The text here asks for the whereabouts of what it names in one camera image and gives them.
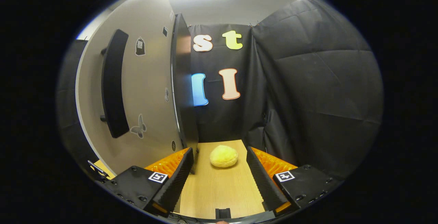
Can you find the black backdrop cloth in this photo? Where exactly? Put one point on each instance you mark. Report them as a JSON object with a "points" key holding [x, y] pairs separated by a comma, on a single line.
{"points": [[308, 97]]}

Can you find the grey cabinet door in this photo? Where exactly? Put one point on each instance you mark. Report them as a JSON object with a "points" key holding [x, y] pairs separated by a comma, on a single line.
{"points": [[147, 90]]}

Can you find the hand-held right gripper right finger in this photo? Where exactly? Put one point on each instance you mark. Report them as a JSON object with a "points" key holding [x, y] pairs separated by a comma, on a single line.
{"points": [[261, 183]]}

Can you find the yellow plush toy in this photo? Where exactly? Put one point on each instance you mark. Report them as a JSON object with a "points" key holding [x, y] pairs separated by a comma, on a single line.
{"points": [[224, 156]]}

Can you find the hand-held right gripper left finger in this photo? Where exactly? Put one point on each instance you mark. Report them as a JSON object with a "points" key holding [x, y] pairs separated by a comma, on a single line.
{"points": [[178, 183]]}

